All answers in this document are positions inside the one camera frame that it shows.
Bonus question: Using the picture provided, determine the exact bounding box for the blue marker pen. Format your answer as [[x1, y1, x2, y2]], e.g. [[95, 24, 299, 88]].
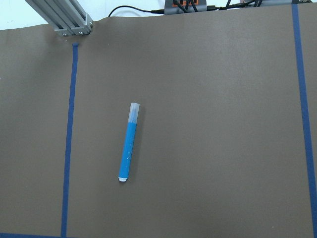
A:
[[118, 103, 140, 182]]

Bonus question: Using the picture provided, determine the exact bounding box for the brown table mat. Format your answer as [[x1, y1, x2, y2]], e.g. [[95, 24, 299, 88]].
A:
[[0, 3, 317, 238]]

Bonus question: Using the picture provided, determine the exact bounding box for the aluminium frame post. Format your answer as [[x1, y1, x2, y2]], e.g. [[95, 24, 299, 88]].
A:
[[26, 0, 93, 37]]

